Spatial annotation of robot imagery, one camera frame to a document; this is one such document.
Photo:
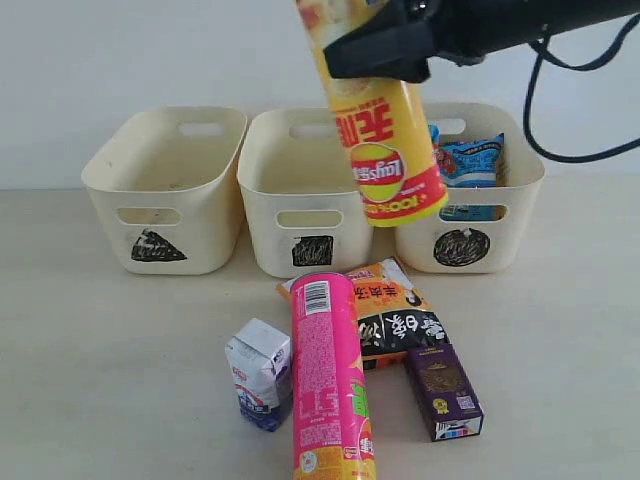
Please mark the cream bin with circle mark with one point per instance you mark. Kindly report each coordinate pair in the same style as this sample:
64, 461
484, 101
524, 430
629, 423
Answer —
436, 245

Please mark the purple drink carton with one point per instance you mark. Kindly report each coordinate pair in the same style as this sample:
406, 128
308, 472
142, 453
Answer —
447, 401

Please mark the white blue milk carton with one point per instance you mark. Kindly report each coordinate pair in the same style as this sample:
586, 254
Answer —
260, 360

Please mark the orange black noodle packet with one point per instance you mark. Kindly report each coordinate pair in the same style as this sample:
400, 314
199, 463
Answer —
394, 316

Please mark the blue noodle packet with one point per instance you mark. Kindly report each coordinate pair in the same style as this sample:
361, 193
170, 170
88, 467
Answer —
468, 165

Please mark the yellow chips can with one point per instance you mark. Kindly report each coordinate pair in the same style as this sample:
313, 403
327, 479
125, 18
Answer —
380, 122

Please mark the cream bin with triangle mark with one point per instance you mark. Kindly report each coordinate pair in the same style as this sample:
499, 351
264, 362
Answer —
164, 188

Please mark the cream bin with square mark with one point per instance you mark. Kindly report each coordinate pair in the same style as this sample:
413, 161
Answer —
302, 204

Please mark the pink chips can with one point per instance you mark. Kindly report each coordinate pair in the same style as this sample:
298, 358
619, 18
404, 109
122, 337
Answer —
332, 430

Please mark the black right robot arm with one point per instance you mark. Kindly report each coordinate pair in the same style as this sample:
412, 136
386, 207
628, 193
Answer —
566, 15

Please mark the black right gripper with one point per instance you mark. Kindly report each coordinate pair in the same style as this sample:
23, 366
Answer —
396, 44

